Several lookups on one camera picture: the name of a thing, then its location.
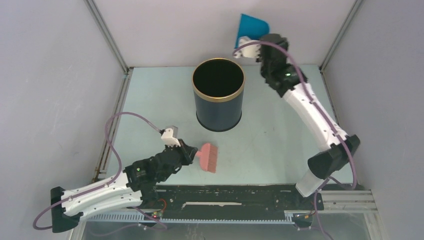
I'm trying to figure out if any pink hand brush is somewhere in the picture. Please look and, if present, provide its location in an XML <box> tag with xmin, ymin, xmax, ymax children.
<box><xmin>195</xmin><ymin>143</ymin><xmax>218</xmax><ymax>173</ymax></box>

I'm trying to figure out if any blue dustpan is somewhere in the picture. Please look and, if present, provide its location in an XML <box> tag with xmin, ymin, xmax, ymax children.
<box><xmin>234</xmin><ymin>13</ymin><xmax>270</xmax><ymax>49</ymax></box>

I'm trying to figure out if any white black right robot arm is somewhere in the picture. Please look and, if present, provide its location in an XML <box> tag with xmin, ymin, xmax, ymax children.
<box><xmin>259</xmin><ymin>33</ymin><xmax>360</xmax><ymax>209</ymax></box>

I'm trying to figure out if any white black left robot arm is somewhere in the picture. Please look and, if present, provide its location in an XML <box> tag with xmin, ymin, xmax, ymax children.
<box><xmin>50</xmin><ymin>139</ymin><xmax>198</xmax><ymax>233</ymax></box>

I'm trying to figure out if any small electronics board left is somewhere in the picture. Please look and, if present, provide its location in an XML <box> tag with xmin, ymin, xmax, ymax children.
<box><xmin>147</xmin><ymin>212</ymin><xmax>163</xmax><ymax>220</ymax></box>

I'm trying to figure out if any small electronics board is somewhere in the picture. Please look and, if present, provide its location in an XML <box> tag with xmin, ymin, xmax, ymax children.
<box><xmin>293</xmin><ymin>213</ymin><xmax>314</xmax><ymax>221</ymax></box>
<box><xmin>147</xmin><ymin>212</ymin><xmax>163</xmax><ymax>220</ymax></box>

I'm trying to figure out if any dark blue gold-rimmed bin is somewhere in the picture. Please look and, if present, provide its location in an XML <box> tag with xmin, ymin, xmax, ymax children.
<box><xmin>191</xmin><ymin>58</ymin><xmax>246</xmax><ymax>132</ymax></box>

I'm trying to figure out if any small electronics board right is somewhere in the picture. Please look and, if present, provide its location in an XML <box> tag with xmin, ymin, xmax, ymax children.
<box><xmin>293</xmin><ymin>213</ymin><xmax>314</xmax><ymax>221</ymax></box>

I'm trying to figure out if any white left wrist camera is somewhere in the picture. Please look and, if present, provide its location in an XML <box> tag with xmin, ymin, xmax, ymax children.
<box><xmin>160</xmin><ymin>125</ymin><xmax>181</xmax><ymax>148</ymax></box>

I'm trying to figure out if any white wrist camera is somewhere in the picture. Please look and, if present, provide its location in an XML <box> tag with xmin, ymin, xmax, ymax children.
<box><xmin>160</xmin><ymin>125</ymin><xmax>181</xmax><ymax>148</ymax></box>
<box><xmin>232</xmin><ymin>36</ymin><xmax>261</xmax><ymax>59</ymax></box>

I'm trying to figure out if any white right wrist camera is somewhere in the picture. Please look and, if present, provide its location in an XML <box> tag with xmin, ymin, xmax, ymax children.
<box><xmin>232</xmin><ymin>36</ymin><xmax>261</xmax><ymax>59</ymax></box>

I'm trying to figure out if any left aluminium frame post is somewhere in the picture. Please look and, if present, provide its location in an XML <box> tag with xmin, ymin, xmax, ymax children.
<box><xmin>83</xmin><ymin>0</ymin><xmax>129</xmax><ymax>74</ymax></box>

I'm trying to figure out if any aluminium frame post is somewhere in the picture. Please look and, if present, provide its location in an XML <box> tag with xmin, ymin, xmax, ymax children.
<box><xmin>319</xmin><ymin>0</ymin><xmax>364</xmax><ymax>73</ymax></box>
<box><xmin>83</xmin><ymin>0</ymin><xmax>129</xmax><ymax>74</ymax></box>

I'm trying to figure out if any right aluminium frame post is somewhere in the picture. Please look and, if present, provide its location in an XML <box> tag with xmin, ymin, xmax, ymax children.
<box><xmin>319</xmin><ymin>0</ymin><xmax>364</xmax><ymax>73</ymax></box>

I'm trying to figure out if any black mounting base plate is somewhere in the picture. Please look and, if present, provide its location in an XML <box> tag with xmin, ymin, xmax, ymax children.
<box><xmin>139</xmin><ymin>184</ymin><xmax>324</xmax><ymax>220</ymax></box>

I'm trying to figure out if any grey slotted cable duct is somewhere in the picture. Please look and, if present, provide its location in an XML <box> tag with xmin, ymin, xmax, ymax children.
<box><xmin>87</xmin><ymin>211</ymin><xmax>295</xmax><ymax>225</ymax></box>

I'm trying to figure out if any aluminium front rail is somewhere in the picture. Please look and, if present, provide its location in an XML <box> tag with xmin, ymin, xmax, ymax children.
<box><xmin>318</xmin><ymin>190</ymin><xmax>378</xmax><ymax>214</ymax></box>

